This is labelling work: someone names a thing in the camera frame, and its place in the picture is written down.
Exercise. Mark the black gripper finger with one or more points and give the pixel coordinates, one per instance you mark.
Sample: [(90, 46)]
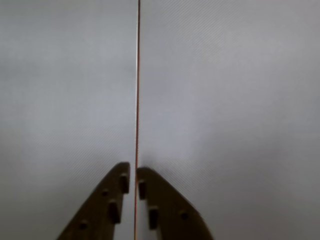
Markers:
[(172, 207), (100, 207)]

